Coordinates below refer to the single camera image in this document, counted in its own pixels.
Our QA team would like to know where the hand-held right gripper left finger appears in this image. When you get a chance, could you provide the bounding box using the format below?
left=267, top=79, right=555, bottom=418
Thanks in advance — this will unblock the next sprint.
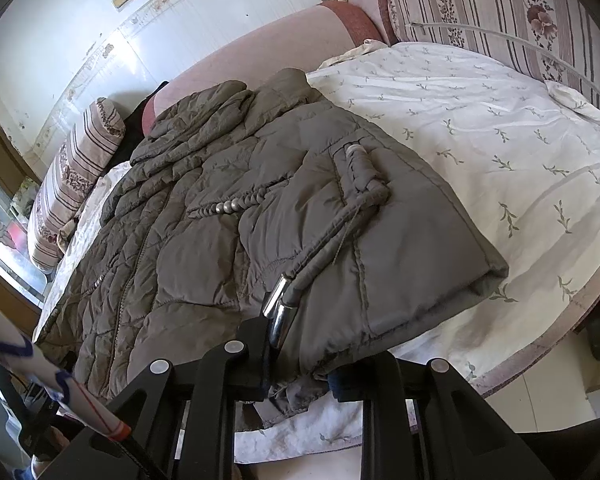
left=72, top=316, right=281, bottom=480

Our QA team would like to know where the grey hooded puffer jacket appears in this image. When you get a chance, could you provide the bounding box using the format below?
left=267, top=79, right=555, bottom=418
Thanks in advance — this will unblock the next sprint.
left=32, top=67, right=510, bottom=432

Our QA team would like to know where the pink padded headboard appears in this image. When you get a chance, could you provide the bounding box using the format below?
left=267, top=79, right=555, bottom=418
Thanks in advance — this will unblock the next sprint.
left=142, top=0, right=398, bottom=136

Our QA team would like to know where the black cloth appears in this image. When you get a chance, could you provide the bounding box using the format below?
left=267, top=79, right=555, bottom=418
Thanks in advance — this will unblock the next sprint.
left=111, top=80, right=170, bottom=167

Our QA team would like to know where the white striped rod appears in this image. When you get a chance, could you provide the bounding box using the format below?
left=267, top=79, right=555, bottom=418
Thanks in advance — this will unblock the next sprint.
left=0, top=287, right=168, bottom=480

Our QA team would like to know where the striped floral long pillow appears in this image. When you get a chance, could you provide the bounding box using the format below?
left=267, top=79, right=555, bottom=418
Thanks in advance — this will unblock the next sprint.
left=387, top=0, right=600, bottom=128
left=27, top=97, right=127, bottom=274

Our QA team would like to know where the wood framed glass door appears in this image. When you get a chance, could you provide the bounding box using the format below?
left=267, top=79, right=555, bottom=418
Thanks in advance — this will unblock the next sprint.
left=0, top=85, right=48, bottom=313

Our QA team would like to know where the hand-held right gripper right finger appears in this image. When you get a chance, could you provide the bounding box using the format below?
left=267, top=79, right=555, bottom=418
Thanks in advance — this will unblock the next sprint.
left=327, top=351, right=556, bottom=480

